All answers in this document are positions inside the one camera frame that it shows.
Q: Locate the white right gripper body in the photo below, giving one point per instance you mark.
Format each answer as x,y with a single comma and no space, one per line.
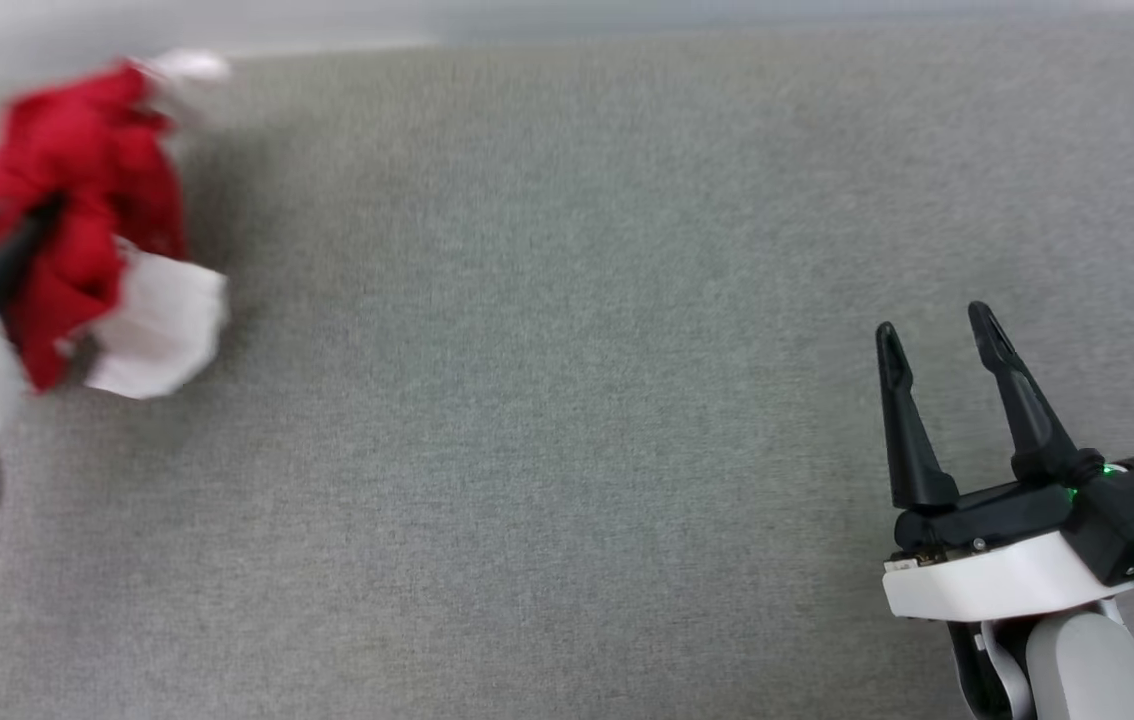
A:
997,575

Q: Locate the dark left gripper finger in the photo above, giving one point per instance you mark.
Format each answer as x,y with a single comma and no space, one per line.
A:
12,255

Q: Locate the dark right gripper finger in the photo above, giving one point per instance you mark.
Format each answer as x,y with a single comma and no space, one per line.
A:
907,430
1022,400

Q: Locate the red and white t-shirt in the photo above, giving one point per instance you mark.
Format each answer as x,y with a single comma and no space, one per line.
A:
77,150

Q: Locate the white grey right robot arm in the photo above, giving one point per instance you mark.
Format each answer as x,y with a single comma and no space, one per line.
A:
1077,670

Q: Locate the grey fabric sofa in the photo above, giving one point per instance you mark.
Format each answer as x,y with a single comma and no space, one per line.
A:
567,380

